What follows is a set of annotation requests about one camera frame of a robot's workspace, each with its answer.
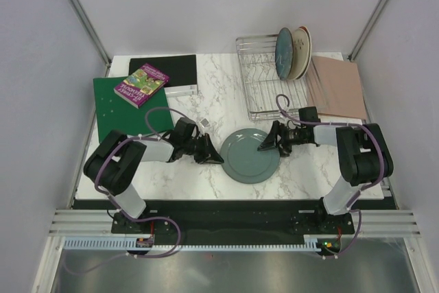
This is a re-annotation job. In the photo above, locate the white slotted cable duct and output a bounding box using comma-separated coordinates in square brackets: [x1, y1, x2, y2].
[63, 235, 322, 252]

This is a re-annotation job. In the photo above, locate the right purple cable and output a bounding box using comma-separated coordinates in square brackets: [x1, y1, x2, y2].
[276, 94, 394, 261]

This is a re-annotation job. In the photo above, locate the dark blue speckled plate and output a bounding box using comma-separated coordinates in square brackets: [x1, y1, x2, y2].
[274, 27, 294, 80]

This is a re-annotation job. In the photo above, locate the black mat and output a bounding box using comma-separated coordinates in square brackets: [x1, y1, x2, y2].
[128, 54, 198, 97]

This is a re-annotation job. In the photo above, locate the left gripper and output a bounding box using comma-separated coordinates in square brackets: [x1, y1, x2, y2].
[183, 134, 224, 165]

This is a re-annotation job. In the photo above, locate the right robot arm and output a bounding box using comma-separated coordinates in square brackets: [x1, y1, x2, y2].
[258, 106, 394, 234]

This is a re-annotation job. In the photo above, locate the aluminium rail frame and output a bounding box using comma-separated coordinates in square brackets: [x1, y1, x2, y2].
[49, 210, 420, 238]

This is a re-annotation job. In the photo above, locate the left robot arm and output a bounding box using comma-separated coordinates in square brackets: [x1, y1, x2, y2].
[83, 117, 224, 233]

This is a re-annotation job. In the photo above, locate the purple children's book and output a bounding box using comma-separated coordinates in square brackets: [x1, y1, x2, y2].
[114, 64, 169, 108]

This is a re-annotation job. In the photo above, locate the pink mat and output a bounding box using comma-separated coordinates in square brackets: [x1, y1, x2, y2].
[305, 56, 367, 119]

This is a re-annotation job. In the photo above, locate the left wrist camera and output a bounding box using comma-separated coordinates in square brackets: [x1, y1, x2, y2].
[200, 118, 210, 128]

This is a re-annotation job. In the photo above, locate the pink and cream plate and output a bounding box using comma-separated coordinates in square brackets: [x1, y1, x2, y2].
[292, 26, 312, 80]

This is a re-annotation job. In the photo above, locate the green mat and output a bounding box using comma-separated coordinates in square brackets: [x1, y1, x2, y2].
[93, 77, 169, 142]

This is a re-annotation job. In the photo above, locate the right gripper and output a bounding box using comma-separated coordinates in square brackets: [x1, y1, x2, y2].
[257, 121, 307, 159]

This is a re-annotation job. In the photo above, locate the metal wire dish rack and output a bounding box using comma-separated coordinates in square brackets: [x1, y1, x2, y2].
[235, 34, 316, 121]

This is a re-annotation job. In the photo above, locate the grey-green rimmed plate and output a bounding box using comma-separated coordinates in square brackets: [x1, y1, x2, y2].
[219, 128, 281, 185]

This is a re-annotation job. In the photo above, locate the red plate with teal flower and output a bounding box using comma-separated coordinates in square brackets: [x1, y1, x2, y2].
[296, 25, 313, 50]

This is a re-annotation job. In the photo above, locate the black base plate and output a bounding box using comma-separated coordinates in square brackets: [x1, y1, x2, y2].
[72, 198, 355, 252]

